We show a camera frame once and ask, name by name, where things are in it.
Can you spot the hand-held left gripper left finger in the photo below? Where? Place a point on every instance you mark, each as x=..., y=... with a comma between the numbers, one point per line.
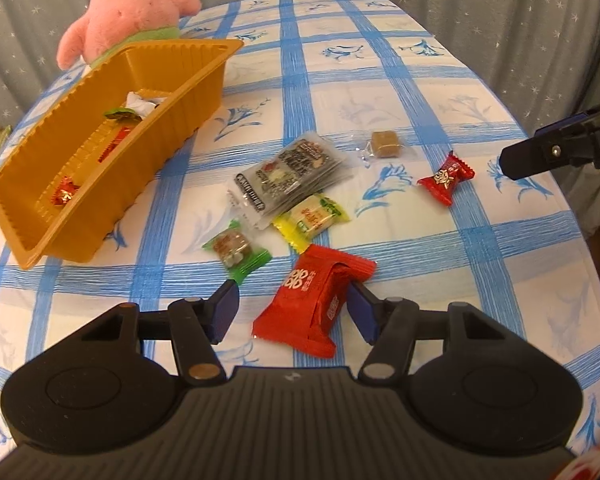
x=225, y=311

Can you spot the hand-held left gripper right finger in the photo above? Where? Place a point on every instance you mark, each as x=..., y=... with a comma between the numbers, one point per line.
x=362, y=316

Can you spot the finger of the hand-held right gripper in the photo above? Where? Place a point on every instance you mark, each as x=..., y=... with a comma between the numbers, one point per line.
x=540, y=157
x=562, y=124

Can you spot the large red snack packet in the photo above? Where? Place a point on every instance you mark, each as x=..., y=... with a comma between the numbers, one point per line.
x=305, y=305

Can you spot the green candy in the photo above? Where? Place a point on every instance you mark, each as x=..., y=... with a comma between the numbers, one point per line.
x=235, y=249

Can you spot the small red candy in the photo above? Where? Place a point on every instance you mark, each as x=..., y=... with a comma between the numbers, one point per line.
x=114, y=144
x=446, y=177
x=65, y=192

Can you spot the yellow candy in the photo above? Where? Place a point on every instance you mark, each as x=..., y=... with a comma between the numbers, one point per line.
x=312, y=217

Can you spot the dark clear snack packet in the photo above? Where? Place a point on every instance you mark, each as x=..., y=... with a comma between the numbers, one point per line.
x=290, y=170

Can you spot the brown candy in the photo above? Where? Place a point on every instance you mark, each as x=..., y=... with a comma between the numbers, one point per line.
x=384, y=144

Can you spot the orange plastic tray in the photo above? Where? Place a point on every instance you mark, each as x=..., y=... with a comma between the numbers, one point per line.
x=180, y=125

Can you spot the silver green snack pouch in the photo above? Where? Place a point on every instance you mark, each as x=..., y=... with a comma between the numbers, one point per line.
x=141, y=102

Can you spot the blue checked tablecloth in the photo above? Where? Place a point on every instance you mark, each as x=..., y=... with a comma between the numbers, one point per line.
x=430, y=260

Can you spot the grey star print curtain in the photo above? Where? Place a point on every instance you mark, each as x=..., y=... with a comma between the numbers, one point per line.
x=480, y=10

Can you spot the red white printed cloth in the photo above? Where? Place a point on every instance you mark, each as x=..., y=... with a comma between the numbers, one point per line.
x=595, y=465

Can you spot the pink starfish plush toy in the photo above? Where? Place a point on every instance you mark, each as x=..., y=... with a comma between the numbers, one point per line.
x=125, y=10

